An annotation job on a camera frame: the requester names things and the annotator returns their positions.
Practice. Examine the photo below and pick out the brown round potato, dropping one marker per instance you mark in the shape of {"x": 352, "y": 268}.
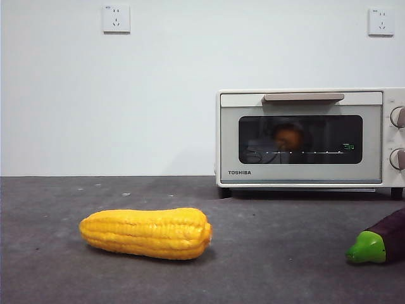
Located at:
{"x": 288, "y": 136}

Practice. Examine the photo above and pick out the cream white toaster oven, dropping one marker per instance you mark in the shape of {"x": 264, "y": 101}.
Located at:
{"x": 387, "y": 139}

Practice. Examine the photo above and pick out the beige round oven knob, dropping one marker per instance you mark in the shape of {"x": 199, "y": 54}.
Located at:
{"x": 397, "y": 117}
{"x": 397, "y": 158}

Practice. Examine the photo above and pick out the yellow corn cob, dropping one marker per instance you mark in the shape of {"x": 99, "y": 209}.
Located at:
{"x": 142, "y": 232}

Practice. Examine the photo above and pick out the purple eggplant with green stem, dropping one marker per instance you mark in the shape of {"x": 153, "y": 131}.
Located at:
{"x": 367, "y": 248}

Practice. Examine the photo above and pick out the white wall socket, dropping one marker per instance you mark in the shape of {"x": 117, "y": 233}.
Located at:
{"x": 381, "y": 22}
{"x": 116, "y": 19}

